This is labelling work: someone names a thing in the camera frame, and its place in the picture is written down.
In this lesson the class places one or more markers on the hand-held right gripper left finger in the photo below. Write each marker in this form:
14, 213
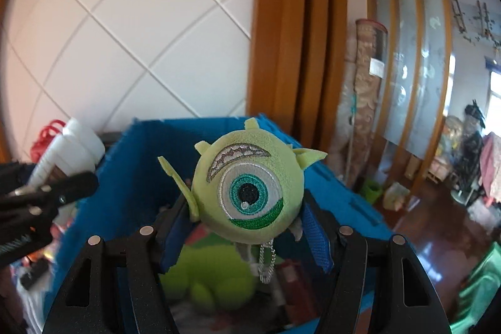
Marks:
172, 240

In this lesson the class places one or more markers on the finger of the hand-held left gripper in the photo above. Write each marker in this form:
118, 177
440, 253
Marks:
74, 187
11, 175

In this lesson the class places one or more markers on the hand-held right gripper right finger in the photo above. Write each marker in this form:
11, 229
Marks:
317, 236

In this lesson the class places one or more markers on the white ribbed plastic toy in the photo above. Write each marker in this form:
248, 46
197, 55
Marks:
74, 150

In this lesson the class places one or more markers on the green frog plush toy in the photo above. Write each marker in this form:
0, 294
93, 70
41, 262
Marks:
211, 271

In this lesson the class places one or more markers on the blue plastic storage crate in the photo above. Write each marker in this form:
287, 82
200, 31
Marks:
129, 169

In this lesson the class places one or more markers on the green one-eyed monster plush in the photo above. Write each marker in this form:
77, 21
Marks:
250, 177

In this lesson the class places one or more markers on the red bear-face plastic case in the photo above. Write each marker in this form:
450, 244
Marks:
45, 140

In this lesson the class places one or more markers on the small green container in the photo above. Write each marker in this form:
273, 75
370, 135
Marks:
372, 191

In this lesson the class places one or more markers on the rolled patterned carpet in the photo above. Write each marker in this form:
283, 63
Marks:
364, 91

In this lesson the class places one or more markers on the green floor mat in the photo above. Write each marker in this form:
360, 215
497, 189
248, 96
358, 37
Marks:
481, 287

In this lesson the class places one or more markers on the wooden glass partition screen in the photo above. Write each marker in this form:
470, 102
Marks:
415, 44

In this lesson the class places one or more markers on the wooden wall frame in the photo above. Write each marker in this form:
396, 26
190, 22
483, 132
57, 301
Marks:
282, 44

